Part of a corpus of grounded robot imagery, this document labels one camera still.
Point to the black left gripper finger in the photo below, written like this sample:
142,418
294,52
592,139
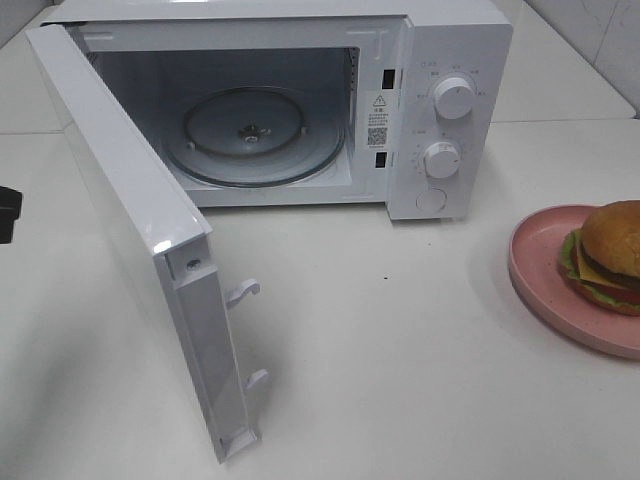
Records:
10,210

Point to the white microwave door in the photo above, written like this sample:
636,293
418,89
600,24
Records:
159,237

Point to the round door release button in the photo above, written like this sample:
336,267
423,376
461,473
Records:
431,201

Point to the pink speckled plate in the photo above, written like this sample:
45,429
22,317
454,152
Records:
535,272

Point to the burger with cheese and lettuce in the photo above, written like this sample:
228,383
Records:
600,259

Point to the white microwave oven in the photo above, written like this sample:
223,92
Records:
379,61

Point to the white upper power knob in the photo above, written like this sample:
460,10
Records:
454,97

